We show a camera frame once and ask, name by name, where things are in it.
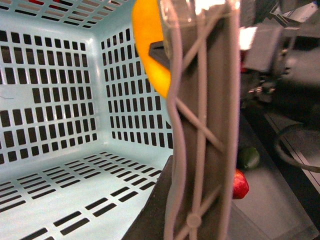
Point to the grey basket handle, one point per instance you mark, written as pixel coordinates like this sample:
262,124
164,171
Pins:
201,40

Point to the green avocado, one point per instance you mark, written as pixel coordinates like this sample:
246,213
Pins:
248,158

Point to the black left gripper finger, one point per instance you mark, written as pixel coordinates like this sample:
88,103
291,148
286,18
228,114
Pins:
150,222

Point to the light blue plastic basket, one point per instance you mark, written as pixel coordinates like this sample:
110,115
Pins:
83,134

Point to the red apple on table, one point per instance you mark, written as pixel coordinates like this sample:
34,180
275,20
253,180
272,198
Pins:
240,185

